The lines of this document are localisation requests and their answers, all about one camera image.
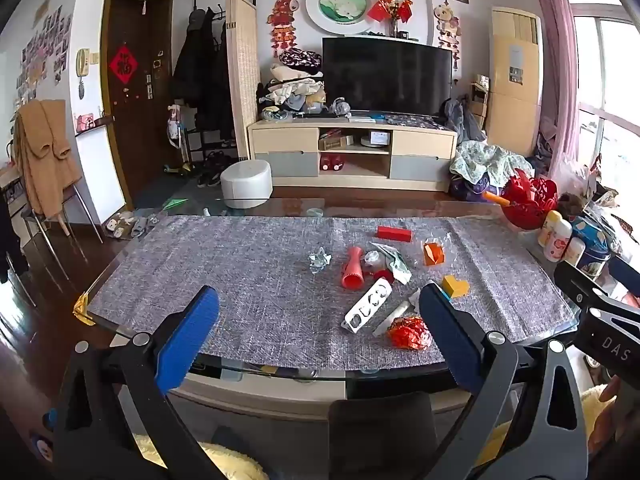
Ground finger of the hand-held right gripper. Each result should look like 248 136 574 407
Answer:
607 255 640 283
553 260 626 312

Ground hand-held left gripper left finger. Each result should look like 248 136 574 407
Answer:
50 285 221 480

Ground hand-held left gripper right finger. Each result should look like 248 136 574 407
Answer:
418 282 592 480

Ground silver green snack wrapper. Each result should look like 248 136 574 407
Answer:
370 242 414 285

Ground clear blue wrapper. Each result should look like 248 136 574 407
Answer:
307 248 334 275

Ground person's right hand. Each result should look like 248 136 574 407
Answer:
587 375 640 458

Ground small white lotion bottle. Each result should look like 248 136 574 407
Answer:
563 236 586 267

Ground blue round tin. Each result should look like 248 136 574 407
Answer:
570 215 612 279

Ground red crumpled wrapper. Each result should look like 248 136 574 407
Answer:
387 314 432 351

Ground white lotion bottle red print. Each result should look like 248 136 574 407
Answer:
543 219 574 263

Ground yellow heart-shaped block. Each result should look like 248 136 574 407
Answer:
441 274 471 300

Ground flat silver foil packet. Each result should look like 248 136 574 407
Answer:
372 290 426 339

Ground grey woven table mat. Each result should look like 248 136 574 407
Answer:
84 214 577 377

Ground white power strip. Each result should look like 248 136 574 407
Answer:
342 278 394 335

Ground red plastic basket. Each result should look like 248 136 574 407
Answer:
501 168 560 231

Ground yellow table corner guard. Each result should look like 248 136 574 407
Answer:
72 292 96 330

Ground red rectangular block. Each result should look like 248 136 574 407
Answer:
376 225 415 244

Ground coral ribbed plastic tube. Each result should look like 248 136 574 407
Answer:
340 246 366 292

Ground black chair back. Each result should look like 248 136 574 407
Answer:
327 392 442 480

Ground group of slippers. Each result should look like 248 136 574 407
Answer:
104 211 162 239

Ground yellow fluffy clothing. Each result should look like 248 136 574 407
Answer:
134 434 267 480

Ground purple bag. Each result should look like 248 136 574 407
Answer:
449 175 502 202

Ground green floral cloth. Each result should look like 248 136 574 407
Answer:
449 139 534 189

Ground white round stool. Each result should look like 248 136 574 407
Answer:
219 159 275 209

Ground white board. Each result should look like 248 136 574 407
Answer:
74 124 127 227

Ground black shoe rack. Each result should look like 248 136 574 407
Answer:
184 127 239 177

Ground child's scooter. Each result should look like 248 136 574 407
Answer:
162 104 194 177

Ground grey jacket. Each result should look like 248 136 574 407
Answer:
439 97 486 142

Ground window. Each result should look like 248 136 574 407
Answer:
564 0 640 188

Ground cardboard box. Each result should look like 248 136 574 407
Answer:
468 73 491 122

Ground beige grey television cabinet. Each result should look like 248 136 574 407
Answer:
248 114 459 192

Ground dark brown door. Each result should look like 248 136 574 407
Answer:
99 0 175 212

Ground beige standing air conditioner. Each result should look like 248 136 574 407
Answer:
487 6 544 144

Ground pink curtain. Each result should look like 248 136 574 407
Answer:
529 0 582 172

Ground tan box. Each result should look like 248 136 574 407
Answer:
318 129 356 151

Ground brown coat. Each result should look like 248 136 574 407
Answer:
12 98 82 219

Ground beige folding screen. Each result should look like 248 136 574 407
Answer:
224 0 261 162

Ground pile of clothes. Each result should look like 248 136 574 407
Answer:
257 47 327 122

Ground black hanging coats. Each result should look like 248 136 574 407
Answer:
172 7 236 142

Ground black flat television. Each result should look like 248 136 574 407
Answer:
321 36 454 117

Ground red diamond door decoration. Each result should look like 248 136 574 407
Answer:
108 44 140 76

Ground hanging doll ornament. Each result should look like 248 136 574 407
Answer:
432 2 464 71

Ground red fish hanging ornament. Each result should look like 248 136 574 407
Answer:
267 0 301 61

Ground metal frame chair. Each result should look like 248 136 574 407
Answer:
19 180 107 263

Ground group of wall photos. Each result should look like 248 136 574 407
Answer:
14 4 72 107

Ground round white wall art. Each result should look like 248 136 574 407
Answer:
304 0 374 35

